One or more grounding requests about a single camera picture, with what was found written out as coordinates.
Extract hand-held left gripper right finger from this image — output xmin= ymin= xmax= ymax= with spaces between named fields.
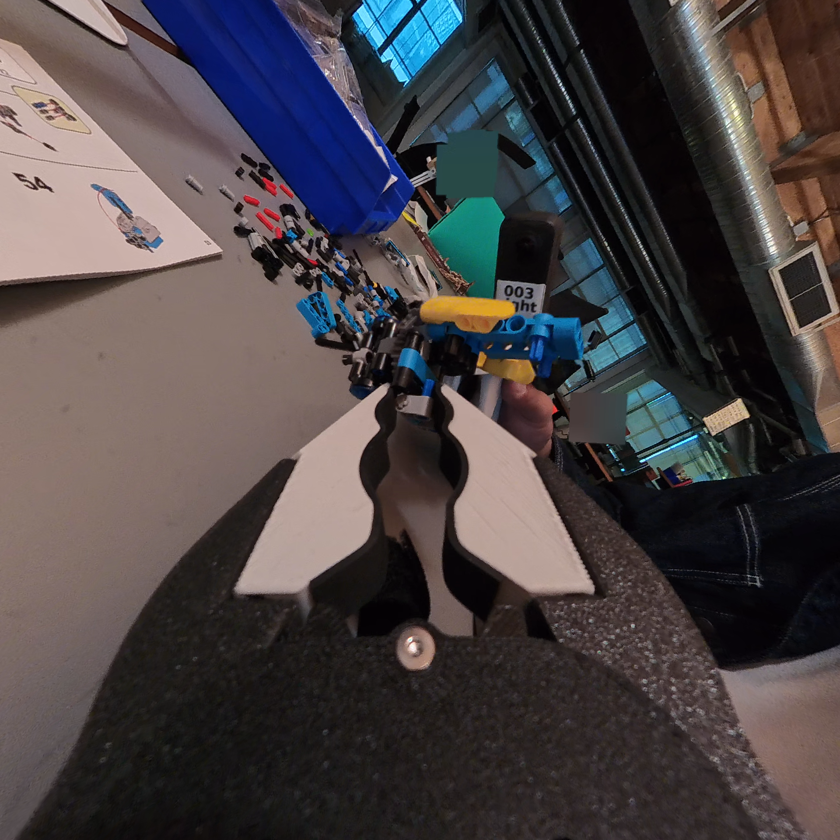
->
xmin=436 ymin=384 xmax=597 ymax=621

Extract blue yellow brick assembly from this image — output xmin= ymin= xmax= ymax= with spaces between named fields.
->
xmin=420 ymin=295 xmax=586 ymax=385

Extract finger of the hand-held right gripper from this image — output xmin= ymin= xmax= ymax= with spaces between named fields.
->
xmin=469 ymin=371 xmax=505 ymax=421

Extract open instruction booklet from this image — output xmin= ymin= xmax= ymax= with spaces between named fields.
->
xmin=0 ymin=38 xmax=224 ymax=286

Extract silver ventilation duct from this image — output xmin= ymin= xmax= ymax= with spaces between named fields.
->
xmin=630 ymin=0 xmax=840 ymax=454

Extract white vent grille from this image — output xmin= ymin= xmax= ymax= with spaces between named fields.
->
xmin=769 ymin=243 xmax=831 ymax=336

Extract blue plastic bin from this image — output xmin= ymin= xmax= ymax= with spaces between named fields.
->
xmin=141 ymin=0 xmax=416 ymax=237

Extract pile of loose brick pieces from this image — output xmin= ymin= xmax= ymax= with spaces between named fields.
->
xmin=184 ymin=151 xmax=424 ymax=352

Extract teal plastic bin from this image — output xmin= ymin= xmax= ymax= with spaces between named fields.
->
xmin=427 ymin=197 xmax=506 ymax=296

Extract clear plastic bags bundle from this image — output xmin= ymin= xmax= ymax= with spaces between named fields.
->
xmin=289 ymin=0 xmax=370 ymax=135

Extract black blue gear brick assembly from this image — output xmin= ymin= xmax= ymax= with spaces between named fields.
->
xmin=346 ymin=314 xmax=439 ymax=421

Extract white garment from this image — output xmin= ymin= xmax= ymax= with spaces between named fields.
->
xmin=718 ymin=656 xmax=840 ymax=840

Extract white desk lamp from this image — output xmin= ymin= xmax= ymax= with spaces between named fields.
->
xmin=49 ymin=0 xmax=129 ymax=46

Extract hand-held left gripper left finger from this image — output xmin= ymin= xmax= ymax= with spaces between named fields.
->
xmin=234 ymin=382 xmax=401 ymax=621

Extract person's right hand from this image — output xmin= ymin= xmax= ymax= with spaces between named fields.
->
xmin=502 ymin=382 xmax=557 ymax=460

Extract small clear parts bag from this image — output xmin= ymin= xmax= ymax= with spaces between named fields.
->
xmin=374 ymin=236 xmax=442 ymax=296

